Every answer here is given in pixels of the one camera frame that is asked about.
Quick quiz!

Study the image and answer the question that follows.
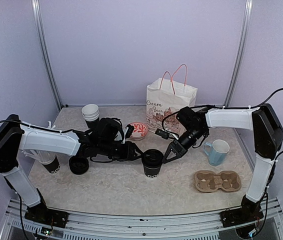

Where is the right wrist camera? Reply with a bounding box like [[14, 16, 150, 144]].
[[155, 128, 179, 140]]

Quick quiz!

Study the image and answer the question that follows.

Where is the left rear aluminium post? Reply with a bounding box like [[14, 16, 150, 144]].
[[31, 0, 63, 111]]

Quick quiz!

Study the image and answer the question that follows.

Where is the cup holding wrapped straws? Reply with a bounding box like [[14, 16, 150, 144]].
[[19, 125, 60, 174]]

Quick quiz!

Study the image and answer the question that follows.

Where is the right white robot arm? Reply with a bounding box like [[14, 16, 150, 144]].
[[162, 100, 283, 222]]

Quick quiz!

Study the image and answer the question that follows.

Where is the white paper takeout bag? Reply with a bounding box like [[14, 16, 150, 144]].
[[146, 71, 198, 135]]

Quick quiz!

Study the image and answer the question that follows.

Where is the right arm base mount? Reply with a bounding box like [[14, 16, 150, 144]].
[[219, 195, 264, 228]]

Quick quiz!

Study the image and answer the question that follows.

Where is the stack of black paper cups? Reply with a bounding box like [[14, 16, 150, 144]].
[[81, 104, 100, 130]]

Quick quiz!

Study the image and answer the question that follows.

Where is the black plastic cup lid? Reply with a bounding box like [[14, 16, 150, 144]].
[[141, 149, 164, 168]]

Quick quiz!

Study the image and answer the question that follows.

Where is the aluminium front frame rail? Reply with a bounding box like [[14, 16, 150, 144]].
[[0, 198, 283, 240]]

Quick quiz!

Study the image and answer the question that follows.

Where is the light blue ceramic mug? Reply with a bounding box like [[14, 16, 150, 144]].
[[203, 139, 230, 167]]

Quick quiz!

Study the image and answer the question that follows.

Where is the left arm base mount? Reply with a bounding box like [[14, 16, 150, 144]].
[[24, 200, 69, 229]]

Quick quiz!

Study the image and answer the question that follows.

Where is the stack of black cup lids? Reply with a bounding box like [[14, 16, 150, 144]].
[[69, 156, 89, 175]]

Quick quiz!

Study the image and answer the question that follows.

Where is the black paper coffee cup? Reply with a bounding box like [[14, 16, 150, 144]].
[[141, 149, 164, 180]]

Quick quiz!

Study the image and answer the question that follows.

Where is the aluminium post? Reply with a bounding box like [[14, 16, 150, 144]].
[[31, 0, 63, 111], [223, 0, 254, 107]]

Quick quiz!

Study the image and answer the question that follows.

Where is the red patterned white bowl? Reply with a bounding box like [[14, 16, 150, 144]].
[[129, 122, 149, 141]]

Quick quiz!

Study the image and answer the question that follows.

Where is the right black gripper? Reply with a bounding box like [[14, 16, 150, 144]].
[[162, 127, 206, 165]]

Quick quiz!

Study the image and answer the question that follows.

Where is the right rear aluminium post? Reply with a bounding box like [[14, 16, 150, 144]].
[[223, 0, 254, 107]]

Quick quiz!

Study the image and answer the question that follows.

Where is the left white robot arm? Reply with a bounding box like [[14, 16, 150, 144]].
[[0, 114, 143, 223]]

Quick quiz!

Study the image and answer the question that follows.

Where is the brown cardboard cup carrier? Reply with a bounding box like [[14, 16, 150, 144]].
[[194, 170, 242, 193]]

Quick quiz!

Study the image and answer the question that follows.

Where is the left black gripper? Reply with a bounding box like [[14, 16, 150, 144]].
[[99, 140, 144, 163]]

